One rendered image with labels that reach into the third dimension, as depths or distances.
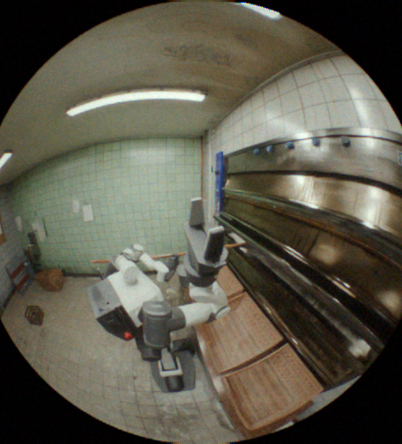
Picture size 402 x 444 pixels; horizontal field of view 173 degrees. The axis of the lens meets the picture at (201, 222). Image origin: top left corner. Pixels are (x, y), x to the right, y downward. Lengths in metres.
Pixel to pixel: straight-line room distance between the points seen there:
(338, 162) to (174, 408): 2.21
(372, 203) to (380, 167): 0.15
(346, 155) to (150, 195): 2.28
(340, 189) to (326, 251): 0.29
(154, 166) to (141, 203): 0.66
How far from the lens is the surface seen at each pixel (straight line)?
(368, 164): 0.69
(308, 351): 1.06
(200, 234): 0.25
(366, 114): 0.75
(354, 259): 0.71
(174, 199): 2.23
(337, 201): 0.68
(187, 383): 1.64
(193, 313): 0.54
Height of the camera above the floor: 1.80
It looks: 18 degrees down
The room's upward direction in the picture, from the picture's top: straight up
